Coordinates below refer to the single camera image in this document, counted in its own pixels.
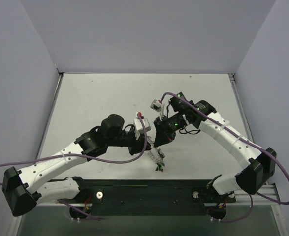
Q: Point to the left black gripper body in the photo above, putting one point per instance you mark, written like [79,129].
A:
[136,147]

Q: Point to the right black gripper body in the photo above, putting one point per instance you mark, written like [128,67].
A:
[163,130]

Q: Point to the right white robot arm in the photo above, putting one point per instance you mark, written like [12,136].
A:
[256,166]

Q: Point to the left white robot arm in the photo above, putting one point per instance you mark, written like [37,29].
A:
[27,187]

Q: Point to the green key tag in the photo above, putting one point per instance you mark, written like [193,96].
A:
[159,168]

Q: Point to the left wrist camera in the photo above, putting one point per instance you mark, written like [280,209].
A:
[141,125]

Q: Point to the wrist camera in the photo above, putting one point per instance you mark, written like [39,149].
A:
[141,125]
[157,105]

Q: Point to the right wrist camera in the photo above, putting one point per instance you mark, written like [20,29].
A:
[157,105]

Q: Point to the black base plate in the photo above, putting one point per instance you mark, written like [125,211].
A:
[147,197]

